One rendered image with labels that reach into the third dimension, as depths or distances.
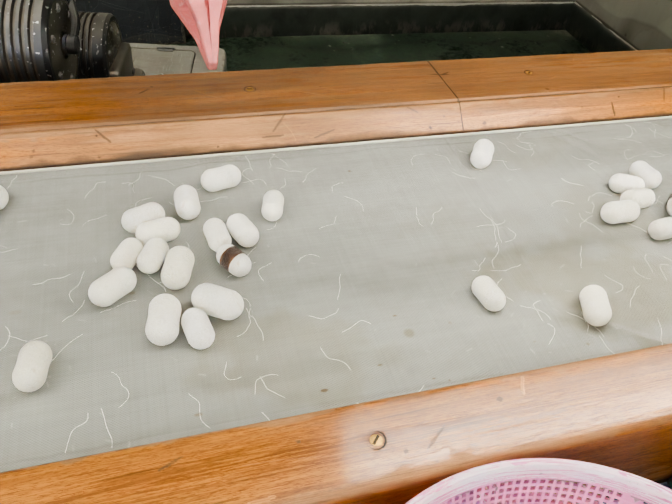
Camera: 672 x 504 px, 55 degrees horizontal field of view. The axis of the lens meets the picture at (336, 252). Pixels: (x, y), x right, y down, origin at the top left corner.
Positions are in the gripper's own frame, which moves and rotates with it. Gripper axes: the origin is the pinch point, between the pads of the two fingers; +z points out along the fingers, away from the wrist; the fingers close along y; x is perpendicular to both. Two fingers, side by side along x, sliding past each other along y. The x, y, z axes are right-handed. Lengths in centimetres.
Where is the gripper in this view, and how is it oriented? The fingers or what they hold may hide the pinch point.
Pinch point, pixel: (211, 56)
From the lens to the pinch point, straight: 53.2
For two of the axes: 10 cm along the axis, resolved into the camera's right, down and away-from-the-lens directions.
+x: -2.4, 1.3, 9.6
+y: 9.6, -1.4, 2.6
